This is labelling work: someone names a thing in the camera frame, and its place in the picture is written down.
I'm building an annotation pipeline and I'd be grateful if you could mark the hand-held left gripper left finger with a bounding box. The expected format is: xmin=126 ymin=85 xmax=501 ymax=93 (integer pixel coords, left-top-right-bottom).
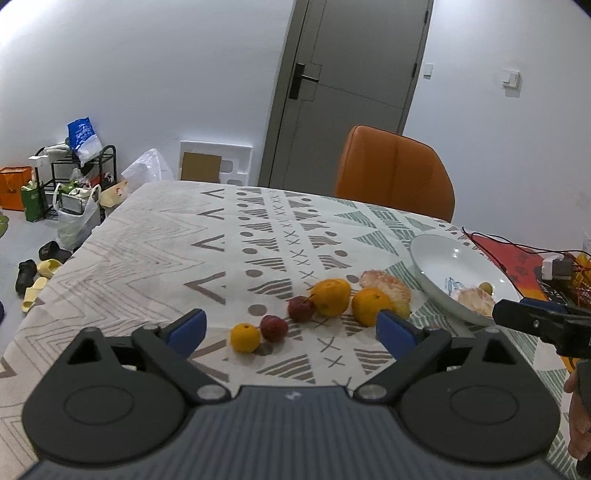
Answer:
xmin=64 ymin=309 xmax=232 ymax=407

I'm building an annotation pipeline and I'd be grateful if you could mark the white plastic bag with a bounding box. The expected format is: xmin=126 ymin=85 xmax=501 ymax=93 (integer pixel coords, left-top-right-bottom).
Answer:
xmin=52 ymin=182 xmax=102 ymax=252

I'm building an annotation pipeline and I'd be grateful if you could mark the orange chair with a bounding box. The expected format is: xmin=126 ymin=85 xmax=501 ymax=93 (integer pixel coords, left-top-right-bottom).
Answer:
xmin=335 ymin=124 xmax=456 ymax=223

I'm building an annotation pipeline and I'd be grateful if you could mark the beige bag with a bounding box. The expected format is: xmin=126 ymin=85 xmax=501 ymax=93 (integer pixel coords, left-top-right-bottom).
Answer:
xmin=99 ymin=181 xmax=131 ymax=217

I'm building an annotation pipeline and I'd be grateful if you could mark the large orange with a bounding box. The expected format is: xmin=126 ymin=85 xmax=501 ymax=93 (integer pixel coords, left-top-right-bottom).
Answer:
xmin=308 ymin=278 xmax=352 ymax=318

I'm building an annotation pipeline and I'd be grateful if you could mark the green bag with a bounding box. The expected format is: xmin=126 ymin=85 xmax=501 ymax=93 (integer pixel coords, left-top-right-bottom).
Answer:
xmin=21 ymin=181 xmax=46 ymax=223

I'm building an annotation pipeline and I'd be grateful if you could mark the white power adapter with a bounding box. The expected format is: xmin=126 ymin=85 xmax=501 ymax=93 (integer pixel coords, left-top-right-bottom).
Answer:
xmin=541 ymin=256 xmax=575 ymax=281

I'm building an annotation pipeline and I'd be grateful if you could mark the blue and white bag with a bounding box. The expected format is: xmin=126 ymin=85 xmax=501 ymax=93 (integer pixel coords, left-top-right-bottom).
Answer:
xmin=67 ymin=116 xmax=103 ymax=163

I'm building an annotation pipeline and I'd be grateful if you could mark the black door handle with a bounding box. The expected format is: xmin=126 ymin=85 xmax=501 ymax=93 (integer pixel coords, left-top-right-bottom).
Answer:
xmin=289 ymin=63 xmax=320 ymax=100

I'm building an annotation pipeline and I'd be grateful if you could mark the clear plastic bag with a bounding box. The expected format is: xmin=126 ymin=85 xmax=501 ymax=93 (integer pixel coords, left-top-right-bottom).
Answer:
xmin=121 ymin=148 xmax=175 ymax=195

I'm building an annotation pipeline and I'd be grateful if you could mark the black slipper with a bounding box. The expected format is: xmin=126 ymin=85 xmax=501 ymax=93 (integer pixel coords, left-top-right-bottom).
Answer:
xmin=38 ymin=241 xmax=74 ymax=262
xmin=15 ymin=259 xmax=38 ymax=294

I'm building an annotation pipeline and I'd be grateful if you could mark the brown cardboard sheet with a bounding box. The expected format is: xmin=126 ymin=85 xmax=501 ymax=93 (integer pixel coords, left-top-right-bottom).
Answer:
xmin=181 ymin=151 xmax=223 ymax=182

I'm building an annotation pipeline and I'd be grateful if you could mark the person's right hand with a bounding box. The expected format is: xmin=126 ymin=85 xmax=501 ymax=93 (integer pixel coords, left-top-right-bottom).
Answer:
xmin=563 ymin=368 xmax=591 ymax=460

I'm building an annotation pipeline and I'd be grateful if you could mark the orange mesh net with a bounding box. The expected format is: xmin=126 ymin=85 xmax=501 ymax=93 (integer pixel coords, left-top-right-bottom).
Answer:
xmin=566 ymin=253 xmax=591 ymax=308

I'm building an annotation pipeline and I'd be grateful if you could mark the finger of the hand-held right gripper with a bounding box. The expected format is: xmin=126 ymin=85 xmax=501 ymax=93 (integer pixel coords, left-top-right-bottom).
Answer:
xmin=492 ymin=299 xmax=566 ymax=346
xmin=521 ymin=298 xmax=591 ymax=316

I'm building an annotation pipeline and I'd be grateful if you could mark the white foam packaging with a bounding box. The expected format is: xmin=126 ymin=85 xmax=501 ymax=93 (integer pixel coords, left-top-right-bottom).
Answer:
xmin=178 ymin=140 xmax=254 ymax=186

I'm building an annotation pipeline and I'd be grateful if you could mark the orange paper bag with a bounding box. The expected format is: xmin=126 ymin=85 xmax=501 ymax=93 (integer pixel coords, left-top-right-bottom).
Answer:
xmin=0 ymin=166 xmax=34 ymax=210

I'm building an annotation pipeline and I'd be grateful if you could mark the dark red plum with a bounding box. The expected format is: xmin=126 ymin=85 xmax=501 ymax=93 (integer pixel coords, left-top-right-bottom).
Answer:
xmin=260 ymin=315 xmax=289 ymax=343
xmin=288 ymin=295 xmax=317 ymax=323

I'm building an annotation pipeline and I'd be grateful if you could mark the peeled pomelo segment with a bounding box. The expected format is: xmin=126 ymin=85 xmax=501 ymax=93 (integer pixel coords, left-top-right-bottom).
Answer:
xmin=359 ymin=270 xmax=411 ymax=319
xmin=451 ymin=287 xmax=497 ymax=319

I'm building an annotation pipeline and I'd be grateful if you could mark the medium orange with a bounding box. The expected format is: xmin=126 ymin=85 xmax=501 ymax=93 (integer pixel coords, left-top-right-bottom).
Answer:
xmin=352 ymin=287 xmax=393 ymax=328

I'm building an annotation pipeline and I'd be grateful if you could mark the red mat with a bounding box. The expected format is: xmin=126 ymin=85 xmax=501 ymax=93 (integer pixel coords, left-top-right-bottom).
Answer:
xmin=465 ymin=231 xmax=555 ymax=301

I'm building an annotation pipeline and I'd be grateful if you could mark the black shoe rack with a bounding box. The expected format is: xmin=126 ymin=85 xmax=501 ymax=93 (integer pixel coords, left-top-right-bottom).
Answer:
xmin=36 ymin=144 xmax=117 ymax=222

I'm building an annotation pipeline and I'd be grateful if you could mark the grey door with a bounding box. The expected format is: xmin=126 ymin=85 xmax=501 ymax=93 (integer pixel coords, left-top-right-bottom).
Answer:
xmin=259 ymin=0 xmax=435 ymax=188

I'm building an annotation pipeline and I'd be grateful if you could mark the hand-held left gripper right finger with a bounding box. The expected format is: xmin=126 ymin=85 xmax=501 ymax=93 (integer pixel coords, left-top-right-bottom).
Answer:
xmin=355 ymin=309 xmax=533 ymax=408

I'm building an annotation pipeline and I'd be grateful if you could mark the small orange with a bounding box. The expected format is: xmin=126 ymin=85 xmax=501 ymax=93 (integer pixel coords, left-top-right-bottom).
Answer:
xmin=230 ymin=323 xmax=262 ymax=354

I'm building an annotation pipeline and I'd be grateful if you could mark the white bowl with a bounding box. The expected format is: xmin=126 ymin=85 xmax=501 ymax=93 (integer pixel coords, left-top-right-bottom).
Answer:
xmin=410 ymin=234 xmax=522 ymax=328

